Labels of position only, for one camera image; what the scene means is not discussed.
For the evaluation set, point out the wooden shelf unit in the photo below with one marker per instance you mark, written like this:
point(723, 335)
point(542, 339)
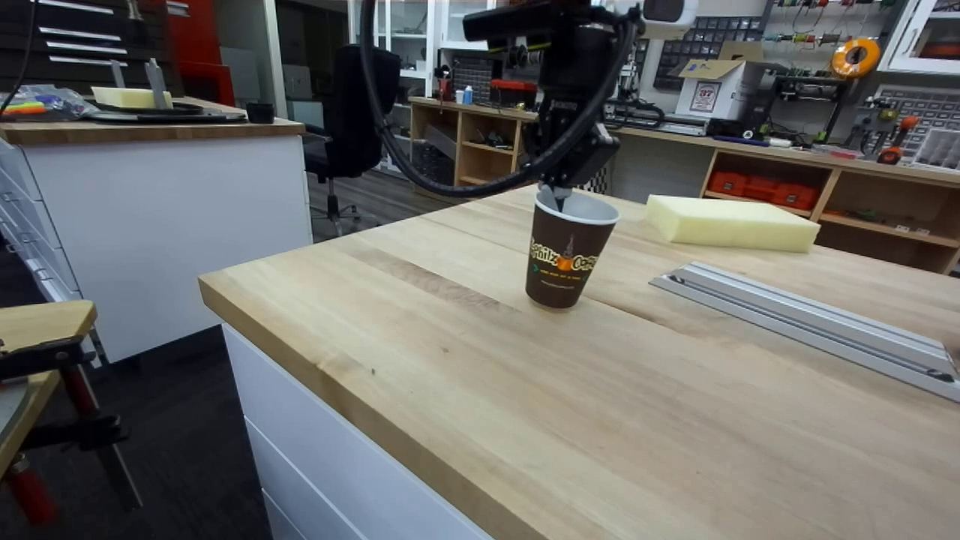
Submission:
point(466, 144)

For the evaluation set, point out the wooden stool with red clamps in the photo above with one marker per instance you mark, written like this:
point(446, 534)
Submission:
point(52, 402)

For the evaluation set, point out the brown paper coffee cup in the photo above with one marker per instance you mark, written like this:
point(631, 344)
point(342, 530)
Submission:
point(567, 234)

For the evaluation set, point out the white cabinet with wood top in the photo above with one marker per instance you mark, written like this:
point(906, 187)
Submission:
point(134, 213)

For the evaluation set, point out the yellow foam sponge block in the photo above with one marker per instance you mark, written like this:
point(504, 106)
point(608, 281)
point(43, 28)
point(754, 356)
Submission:
point(730, 222)

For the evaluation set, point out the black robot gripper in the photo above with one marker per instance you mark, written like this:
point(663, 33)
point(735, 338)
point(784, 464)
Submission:
point(585, 155)

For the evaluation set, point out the red tool cabinet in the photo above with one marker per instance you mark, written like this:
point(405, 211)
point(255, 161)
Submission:
point(195, 49)

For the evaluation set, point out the white cardboard box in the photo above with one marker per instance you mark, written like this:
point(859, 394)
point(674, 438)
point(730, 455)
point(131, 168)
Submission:
point(714, 88)

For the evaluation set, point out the aluminium extrusion rail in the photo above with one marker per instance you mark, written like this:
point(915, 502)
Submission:
point(843, 335)

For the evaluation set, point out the black office chair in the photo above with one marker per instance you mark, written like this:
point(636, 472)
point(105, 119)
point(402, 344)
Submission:
point(348, 143)

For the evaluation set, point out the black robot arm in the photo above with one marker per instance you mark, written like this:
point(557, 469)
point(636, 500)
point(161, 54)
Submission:
point(582, 49)

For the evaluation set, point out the orange tape roll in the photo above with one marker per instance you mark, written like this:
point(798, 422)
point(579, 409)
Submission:
point(855, 57)

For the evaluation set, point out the long wooden workbench shelf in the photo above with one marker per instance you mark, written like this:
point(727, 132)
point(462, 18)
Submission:
point(882, 211)

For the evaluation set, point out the yellow sponge on cabinet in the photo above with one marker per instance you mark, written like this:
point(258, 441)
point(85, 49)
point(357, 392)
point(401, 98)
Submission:
point(131, 98)

